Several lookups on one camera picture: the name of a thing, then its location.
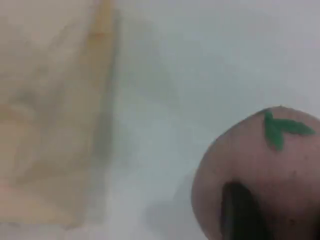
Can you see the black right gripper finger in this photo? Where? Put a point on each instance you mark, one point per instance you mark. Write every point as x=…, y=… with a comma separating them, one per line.
x=242, y=215

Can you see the pink peach with green leaf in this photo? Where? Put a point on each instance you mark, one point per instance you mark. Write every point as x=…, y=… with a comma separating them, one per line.
x=250, y=160

